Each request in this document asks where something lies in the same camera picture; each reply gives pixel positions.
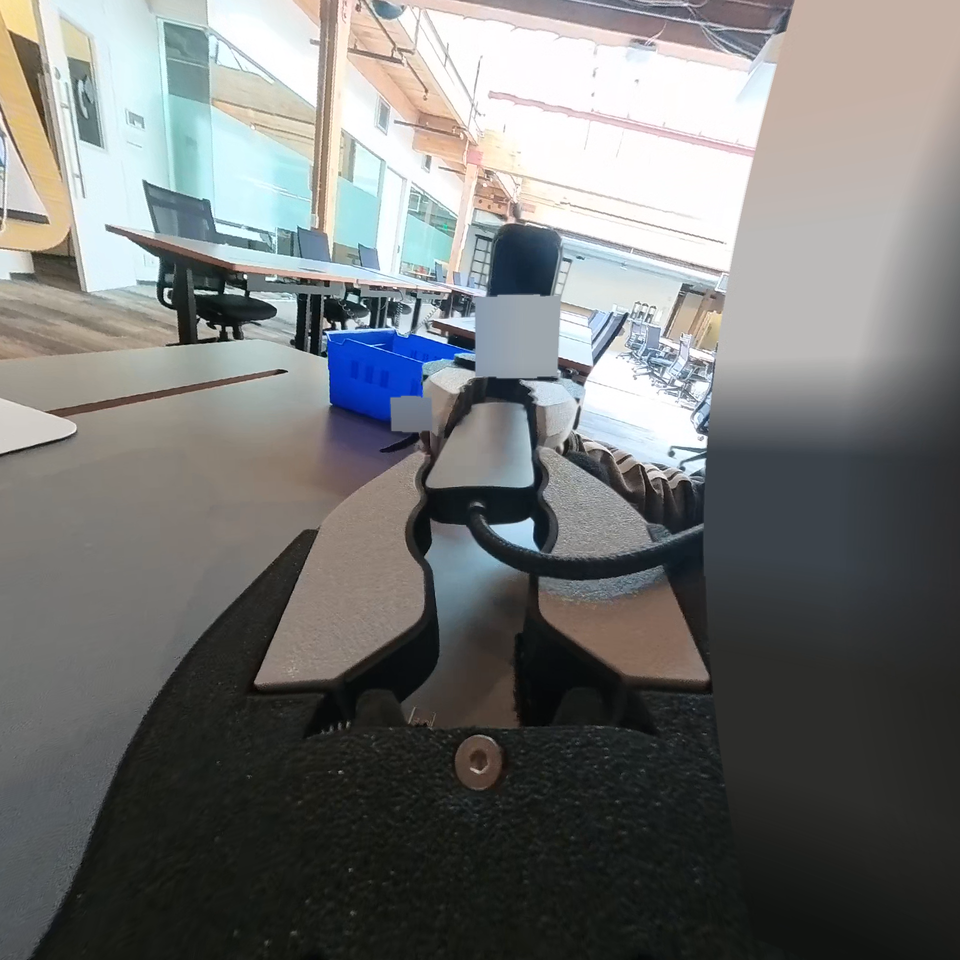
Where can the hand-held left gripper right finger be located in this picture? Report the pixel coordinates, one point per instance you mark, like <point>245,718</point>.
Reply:
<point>623,630</point>

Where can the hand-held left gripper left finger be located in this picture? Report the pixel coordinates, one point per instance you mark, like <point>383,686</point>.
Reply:
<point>338,608</point>

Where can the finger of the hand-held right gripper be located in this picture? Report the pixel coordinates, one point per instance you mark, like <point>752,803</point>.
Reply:
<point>450,398</point>
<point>555,413</point>

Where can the grey slim usb hub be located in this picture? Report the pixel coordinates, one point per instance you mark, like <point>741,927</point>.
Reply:
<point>480,450</point>

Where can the wooden office desk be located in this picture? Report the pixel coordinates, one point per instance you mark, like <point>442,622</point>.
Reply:
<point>255,258</point>
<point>578,348</point>

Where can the blue plastic bin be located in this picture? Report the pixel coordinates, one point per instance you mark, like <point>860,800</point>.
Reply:
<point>375,368</point>

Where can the black office chair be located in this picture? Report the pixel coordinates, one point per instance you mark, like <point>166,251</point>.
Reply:
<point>675,368</point>
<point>188,225</point>

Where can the wooden support column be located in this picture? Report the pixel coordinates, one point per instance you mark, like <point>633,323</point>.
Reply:
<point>333,120</point>

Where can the instruction sheet on stand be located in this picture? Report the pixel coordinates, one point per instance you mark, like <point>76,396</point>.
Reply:
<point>38,165</point>

